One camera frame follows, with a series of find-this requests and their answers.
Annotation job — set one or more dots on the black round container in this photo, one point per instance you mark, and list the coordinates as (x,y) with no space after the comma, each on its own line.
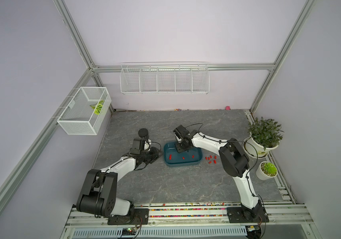
(143,133)

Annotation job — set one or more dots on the white pot leafy plant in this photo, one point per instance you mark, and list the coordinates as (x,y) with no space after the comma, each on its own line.
(265,136)

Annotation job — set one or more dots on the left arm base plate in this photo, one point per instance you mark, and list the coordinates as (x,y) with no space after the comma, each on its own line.
(135,216)

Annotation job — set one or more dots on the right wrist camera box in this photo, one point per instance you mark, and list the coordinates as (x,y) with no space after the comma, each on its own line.
(182,131)

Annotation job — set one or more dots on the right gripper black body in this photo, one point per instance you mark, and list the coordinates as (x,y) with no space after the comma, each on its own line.
(180,146)

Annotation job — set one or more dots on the teal plastic storage box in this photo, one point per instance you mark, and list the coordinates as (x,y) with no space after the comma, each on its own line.
(176,157)

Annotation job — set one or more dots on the green toy in basket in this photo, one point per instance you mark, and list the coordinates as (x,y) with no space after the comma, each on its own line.
(98,107)

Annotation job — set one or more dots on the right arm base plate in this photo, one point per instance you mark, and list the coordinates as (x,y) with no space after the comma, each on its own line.
(244,215)

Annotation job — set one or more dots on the white wire basket left wall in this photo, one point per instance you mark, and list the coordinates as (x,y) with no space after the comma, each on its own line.
(78,117)

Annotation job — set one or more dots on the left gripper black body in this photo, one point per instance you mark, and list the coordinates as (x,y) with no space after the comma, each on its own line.
(149,156)

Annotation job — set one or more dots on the small white pot succulent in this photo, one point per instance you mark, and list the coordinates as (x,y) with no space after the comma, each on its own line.
(266,170)

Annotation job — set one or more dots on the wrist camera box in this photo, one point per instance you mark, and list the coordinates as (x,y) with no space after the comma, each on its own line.
(182,131)
(137,146)

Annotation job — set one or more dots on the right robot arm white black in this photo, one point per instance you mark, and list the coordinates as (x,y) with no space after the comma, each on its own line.
(234,160)

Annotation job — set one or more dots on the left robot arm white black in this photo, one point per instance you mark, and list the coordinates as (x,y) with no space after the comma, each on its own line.
(98,195)

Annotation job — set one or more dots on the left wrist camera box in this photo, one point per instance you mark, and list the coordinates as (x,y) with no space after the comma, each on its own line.
(137,146)

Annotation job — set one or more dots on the white wire wall shelf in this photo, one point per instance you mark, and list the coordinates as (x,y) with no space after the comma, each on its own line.
(165,78)

